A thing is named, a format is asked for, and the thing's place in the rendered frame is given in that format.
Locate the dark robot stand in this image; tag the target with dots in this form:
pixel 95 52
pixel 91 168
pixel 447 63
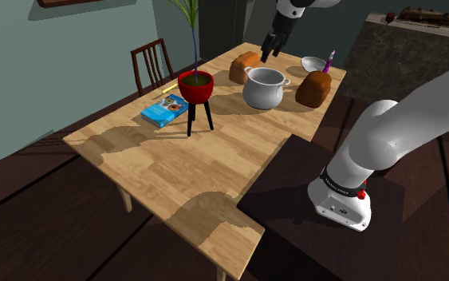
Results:
pixel 305 241

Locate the dark brown bread loaf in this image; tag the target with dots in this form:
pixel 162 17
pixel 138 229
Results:
pixel 313 89

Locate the dark wooden chair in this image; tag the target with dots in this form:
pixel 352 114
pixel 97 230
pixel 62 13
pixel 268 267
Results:
pixel 150 66

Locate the blue book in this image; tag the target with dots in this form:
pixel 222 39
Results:
pixel 164 110

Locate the white bowl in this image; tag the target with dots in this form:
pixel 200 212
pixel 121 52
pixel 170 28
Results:
pixel 312 63

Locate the dark stone counter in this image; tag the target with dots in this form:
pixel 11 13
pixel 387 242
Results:
pixel 403 58

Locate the yellow pen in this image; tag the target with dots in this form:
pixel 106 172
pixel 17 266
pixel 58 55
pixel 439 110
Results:
pixel 169 89

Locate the wooden table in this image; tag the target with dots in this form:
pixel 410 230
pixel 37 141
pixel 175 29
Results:
pixel 193 163

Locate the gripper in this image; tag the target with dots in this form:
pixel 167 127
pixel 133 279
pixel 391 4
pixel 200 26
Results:
pixel 284 28

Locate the light brown bread loaf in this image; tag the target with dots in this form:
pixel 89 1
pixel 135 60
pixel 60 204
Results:
pixel 241 66

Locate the purple spray bottle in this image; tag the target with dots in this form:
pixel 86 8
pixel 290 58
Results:
pixel 329 62

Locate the grey cooking pot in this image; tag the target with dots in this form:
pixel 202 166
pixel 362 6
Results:
pixel 265 89

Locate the red potted plant on stand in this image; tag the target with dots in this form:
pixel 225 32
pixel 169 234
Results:
pixel 195 87

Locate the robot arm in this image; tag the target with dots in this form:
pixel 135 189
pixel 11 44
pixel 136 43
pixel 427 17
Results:
pixel 387 132

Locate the wall picture frame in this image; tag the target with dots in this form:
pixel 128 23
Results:
pixel 64 2

